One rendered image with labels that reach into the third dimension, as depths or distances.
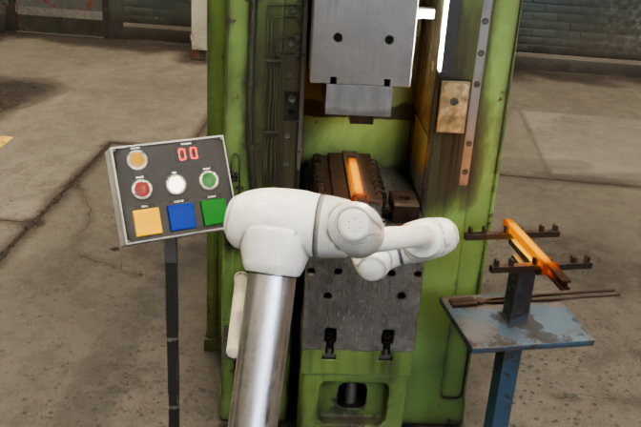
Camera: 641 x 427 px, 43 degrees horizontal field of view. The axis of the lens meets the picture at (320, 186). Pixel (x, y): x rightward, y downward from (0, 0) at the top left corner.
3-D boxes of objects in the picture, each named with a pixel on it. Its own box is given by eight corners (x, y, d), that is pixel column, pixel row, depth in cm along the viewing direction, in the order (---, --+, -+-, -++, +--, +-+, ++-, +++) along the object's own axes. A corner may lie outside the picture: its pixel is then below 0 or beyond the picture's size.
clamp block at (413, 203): (418, 224, 260) (420, 205, 257) (391, 223, 259) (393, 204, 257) (412, 208, 271) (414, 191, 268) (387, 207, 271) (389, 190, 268)
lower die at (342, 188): (381, 222, 259) (382, 198, 256) (318, 220, 258) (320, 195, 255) (368, 172, 298) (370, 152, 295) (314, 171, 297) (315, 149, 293)
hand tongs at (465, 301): (613, 290, 276) (614, 287, 276) (620, 296, 273) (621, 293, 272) (448, 301, 263) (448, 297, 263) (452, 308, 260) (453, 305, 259)
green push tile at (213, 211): (229, 222, 239) (225, 196, 240) (204, 226, 236) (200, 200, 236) (227, 222, 241) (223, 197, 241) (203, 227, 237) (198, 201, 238)
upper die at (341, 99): (390, 116, 245) (393, 87, 242) (324, 114, 244) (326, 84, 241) (376, 79, 284) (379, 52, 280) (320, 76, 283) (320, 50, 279)
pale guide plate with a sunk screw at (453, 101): (464, 133, 261) (470, 82, 255) (436, 132, 261) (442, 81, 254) (463, 132, 263) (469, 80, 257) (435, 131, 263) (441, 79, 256)
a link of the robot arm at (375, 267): (354, 264, 229) (399, 253, 229) (359, 292, 215) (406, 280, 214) (344, 231, 225) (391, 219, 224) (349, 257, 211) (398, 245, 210)
